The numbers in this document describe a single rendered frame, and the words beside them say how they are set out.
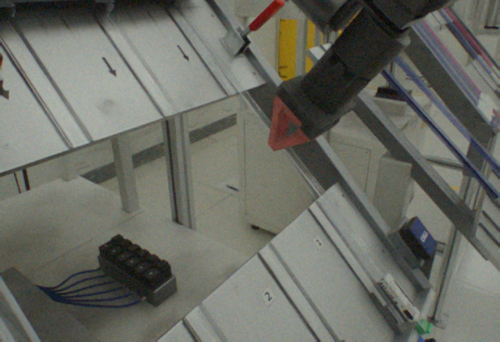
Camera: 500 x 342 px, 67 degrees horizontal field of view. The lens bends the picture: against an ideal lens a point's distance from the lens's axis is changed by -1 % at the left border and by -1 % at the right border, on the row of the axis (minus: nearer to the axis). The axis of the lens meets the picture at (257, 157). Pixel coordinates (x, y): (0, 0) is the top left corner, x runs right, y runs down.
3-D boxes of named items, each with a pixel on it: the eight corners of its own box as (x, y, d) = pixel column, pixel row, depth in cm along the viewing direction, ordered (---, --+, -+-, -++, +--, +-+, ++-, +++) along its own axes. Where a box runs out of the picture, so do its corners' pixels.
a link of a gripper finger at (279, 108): (244, 132, 48) (285, 81, 42) (274, 118, 54) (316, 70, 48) (278, 173, 47) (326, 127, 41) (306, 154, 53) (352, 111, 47)
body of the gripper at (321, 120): (269, 94, 42) (311, 43, 37) (314, 76, 49) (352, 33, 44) (308, 139, 41) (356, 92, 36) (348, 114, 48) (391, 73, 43)
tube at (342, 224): (423, 328, 47) (430, 325, 46) (419, 336, 46) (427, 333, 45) (184, 22, 53) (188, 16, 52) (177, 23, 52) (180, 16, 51)
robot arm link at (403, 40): (409, 40, 34) (424, 32, 38) (355, -14, 35) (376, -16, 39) (356, 92, 38) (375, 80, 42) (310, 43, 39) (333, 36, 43)
